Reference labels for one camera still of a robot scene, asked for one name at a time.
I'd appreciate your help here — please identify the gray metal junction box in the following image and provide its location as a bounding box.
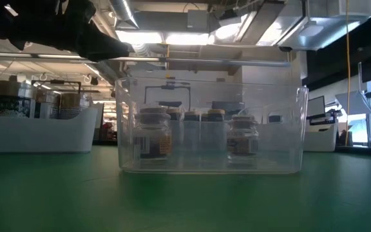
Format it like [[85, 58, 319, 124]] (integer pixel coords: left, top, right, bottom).
[[187, 8, 210, 32]]

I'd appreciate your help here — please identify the small cork-lid glass jar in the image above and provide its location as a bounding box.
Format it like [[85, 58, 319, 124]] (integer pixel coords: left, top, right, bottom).
[[226, 114, 260, 169], [133, 107, 173, 161]]

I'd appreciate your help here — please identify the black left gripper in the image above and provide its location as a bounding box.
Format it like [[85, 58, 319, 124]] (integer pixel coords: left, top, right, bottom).
[[0, 0, 135, 63]]

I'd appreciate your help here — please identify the long gray metal pipe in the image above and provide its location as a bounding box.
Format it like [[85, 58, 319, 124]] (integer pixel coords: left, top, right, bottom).
[[120, 56, 291, 68]]

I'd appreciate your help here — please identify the fluorescent light panel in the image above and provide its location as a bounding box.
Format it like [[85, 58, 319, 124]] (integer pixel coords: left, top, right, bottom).
[[115, 30, 211, 46]]

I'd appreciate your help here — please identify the clear plastic bin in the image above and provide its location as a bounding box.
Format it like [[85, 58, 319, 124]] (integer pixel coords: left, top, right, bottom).
[[164, 119, 236, 153], [114, 76, 310, 175]]

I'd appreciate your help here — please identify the black station frame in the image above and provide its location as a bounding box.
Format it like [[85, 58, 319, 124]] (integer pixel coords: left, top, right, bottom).
[[144, 84, 192, 107]]

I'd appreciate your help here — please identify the white tilted panel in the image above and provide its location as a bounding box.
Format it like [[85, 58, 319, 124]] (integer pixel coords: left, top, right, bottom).
[[334, 90, 371, 116]]

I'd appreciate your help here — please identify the rectangular silver air duct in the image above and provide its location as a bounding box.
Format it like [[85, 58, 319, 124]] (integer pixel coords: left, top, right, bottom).
[[258, 0, 371, 52]]

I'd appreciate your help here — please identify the green table mat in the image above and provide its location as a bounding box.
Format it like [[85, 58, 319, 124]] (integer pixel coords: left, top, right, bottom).
[[0, 145, 371, 232]]

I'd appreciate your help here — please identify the round silver ventilation duct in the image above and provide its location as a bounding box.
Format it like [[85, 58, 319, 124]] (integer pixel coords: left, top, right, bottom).
[[109, 0, 140, 29]]

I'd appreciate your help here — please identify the white-backed monitor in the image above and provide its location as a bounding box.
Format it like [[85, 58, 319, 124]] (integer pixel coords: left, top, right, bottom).
[[305, 95, 327, 118]]

